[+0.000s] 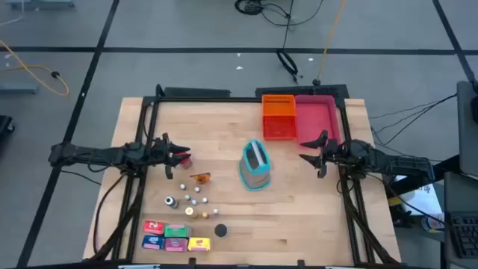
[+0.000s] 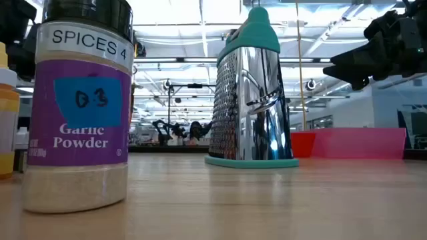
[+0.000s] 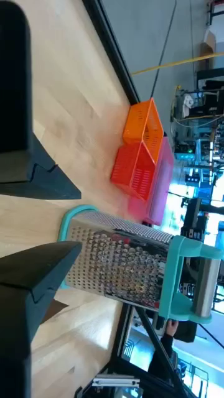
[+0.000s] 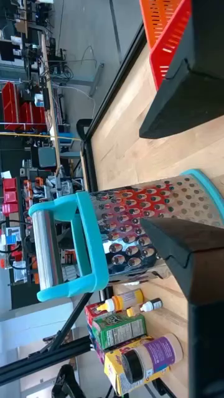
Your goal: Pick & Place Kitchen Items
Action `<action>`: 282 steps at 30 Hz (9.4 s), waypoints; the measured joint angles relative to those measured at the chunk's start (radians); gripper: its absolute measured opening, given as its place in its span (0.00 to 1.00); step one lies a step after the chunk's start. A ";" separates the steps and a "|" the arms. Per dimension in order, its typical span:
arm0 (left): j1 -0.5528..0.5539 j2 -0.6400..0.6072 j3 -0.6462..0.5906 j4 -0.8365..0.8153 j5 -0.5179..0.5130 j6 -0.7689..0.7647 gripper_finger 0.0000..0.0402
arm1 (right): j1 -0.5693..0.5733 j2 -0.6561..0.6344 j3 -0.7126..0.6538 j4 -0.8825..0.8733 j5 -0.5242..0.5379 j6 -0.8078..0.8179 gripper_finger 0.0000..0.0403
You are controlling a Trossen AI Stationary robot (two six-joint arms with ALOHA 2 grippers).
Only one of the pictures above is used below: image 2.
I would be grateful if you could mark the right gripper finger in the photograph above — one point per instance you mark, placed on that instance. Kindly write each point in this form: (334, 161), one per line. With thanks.
(357, 57)
(353, 76)

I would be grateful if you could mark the yellow mustard bottle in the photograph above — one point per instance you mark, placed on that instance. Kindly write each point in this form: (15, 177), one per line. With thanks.
(7, 110)

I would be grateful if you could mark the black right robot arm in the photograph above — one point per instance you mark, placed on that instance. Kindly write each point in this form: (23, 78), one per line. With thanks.
(417, 6)

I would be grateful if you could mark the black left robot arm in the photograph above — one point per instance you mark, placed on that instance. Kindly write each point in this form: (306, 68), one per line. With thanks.
(13, 20)

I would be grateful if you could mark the black computer monitor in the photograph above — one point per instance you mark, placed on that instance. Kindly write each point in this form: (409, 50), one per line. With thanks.
(418, 123)

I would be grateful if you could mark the pink plastic bin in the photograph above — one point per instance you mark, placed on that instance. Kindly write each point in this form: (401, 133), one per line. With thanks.
(360, 143)

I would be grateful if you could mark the steel box grater teal trim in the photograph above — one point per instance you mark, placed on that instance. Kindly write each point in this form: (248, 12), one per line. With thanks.
(253, 110)

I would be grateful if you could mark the person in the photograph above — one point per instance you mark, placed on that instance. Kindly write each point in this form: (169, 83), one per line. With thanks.
(198, 130)

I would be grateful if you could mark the garlic powder spice jar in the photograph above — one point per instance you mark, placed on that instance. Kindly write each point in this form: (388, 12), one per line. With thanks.
(76, 110)

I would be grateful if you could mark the small white-capped dropper bottle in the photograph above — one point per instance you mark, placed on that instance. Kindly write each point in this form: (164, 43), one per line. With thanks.
(22, 136)

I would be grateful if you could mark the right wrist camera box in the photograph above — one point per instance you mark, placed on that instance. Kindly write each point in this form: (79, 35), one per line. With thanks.
(408, 35)

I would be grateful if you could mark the black overhead camera stand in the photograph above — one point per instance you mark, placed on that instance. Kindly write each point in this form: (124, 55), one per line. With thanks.
(168, 106)

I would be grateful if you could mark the black aluminium table frame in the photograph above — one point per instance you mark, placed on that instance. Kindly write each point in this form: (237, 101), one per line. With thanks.
(166, 149)

